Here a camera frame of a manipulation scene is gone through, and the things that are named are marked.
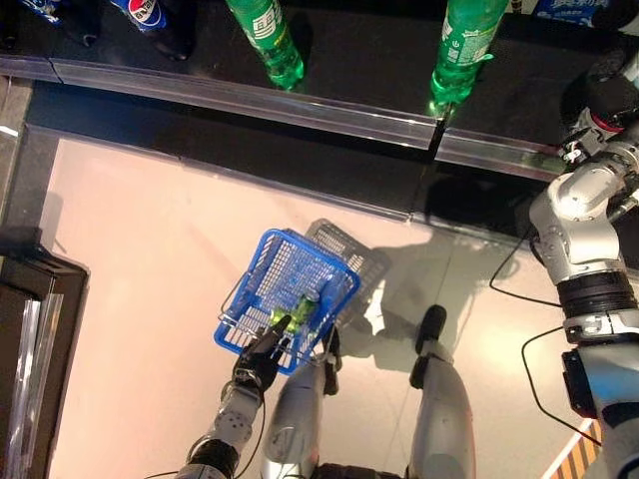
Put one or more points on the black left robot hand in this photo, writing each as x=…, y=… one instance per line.
x=257, y=359

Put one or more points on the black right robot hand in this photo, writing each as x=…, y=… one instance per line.
x=594, y=97

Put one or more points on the blue plastic shopping basket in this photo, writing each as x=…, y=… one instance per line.
x=262, y=249

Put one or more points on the Pepsi bottle with neck collar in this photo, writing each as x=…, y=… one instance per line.
x=145, y=12
x=45, y=10

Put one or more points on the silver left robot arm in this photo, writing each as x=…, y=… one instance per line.
x=234, y=424

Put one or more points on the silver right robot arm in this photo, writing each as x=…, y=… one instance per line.
x=584, y=224

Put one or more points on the green soda can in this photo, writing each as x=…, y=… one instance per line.
x=302, y=312

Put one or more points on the silver left robot leg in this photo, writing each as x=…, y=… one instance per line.
x=294, y=414

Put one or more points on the silver robot leg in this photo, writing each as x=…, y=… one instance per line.
x=439, y=414
x=294, y=414

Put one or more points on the black middle shelf board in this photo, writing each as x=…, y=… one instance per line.
x=30, y=67
x=349, y=60
x=524, y=75

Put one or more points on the blue Oreo cookie box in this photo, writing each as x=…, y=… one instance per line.
x=564, y=10

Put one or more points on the green Sprite bottle yellow cap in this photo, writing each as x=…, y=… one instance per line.
x=269, y=40
x=464, y=45

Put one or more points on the black robot waist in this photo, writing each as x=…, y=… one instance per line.
x=359, y=473

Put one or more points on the black base shelf board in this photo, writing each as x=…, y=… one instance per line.
x=474, y=199
x=299, y=164
x=100, y=115

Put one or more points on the silver right robot leg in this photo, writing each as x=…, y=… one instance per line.
x=439, y=414

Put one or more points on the black display stand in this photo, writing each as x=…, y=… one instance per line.
x=20, y=279

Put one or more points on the dark marble plinth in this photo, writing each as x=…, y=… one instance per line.
x=12, y=164

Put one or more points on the yellow black hazard tape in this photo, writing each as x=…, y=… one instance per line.
x=574, y=459

